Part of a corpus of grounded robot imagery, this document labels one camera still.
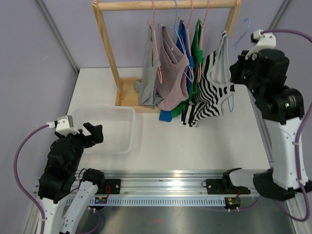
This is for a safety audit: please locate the grey tank top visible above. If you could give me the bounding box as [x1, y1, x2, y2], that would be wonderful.
[134, 25, 163, 109]

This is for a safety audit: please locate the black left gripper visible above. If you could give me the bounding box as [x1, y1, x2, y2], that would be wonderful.
[56, 122, 103, 172]

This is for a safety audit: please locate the wooden clothes rack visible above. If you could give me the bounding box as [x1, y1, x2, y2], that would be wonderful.
[92, 0, 242, 113]

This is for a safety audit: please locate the pink hanger with green top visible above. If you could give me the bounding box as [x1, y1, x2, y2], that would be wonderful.
[198, 0, 210, 83]

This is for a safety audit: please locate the black white striped tank top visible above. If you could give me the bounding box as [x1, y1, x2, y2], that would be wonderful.
[181, 30, 235, 127]

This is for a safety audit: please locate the white slotted cable duct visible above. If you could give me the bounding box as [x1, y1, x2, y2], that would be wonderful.
[87, 196, 225, 207]

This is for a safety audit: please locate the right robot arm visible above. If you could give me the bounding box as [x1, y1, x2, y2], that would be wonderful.
[230, 49, 312, 201]

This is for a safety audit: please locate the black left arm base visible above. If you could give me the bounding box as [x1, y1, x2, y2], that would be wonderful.
[79, 168, 121, 195]

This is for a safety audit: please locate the aluminium frame post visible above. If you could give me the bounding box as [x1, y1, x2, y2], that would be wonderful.
[34, 0, 79, 75]
[268, 0, 293, 29]

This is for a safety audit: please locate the light blue hanger with striped top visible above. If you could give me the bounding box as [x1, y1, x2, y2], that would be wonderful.
[227, 18, 251, 113]

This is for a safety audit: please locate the aluminium frame post right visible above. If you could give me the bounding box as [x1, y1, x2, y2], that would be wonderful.
[268, 0, 293, 29]

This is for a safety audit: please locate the aluminium frame post left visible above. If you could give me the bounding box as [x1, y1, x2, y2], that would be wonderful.
[34, 0, 79, 75]

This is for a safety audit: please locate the translucent white plastic basket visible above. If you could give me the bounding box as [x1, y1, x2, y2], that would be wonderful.
[70, 106, 136, 155]

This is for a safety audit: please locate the green tank top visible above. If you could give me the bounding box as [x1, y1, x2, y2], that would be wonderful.
[171, 19, 203, 117]

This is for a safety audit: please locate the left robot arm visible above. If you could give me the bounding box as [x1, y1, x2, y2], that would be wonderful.
[38, 122, 105, 234]

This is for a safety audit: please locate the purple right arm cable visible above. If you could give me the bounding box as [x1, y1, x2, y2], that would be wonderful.
[262, 29, 312, 222]

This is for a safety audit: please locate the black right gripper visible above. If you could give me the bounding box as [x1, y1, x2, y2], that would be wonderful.
[230, 51, 265, 99]

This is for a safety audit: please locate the aluminium mounting rail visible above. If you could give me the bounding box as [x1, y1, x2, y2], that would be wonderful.
[34, 170, 276, 196]

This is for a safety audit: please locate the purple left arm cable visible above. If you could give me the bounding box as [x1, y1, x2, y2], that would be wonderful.
[13, 124, 53, 234]

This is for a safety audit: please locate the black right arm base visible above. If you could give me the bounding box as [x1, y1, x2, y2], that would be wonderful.
[202, 168, 251, 195]

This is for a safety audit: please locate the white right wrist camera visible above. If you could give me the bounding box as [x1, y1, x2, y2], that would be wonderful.
[245, 29, 276, 60]

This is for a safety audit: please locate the mauve tank top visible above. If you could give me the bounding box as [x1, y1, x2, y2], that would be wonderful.
[157, 26, 189, 111]

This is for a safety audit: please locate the blue tank top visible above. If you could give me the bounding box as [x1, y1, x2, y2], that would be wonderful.
[157, 20, 194, 122]

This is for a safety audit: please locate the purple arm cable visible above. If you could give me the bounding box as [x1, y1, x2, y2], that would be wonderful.
[262, 29, 312, 222]
[13, 124, 53, 234]

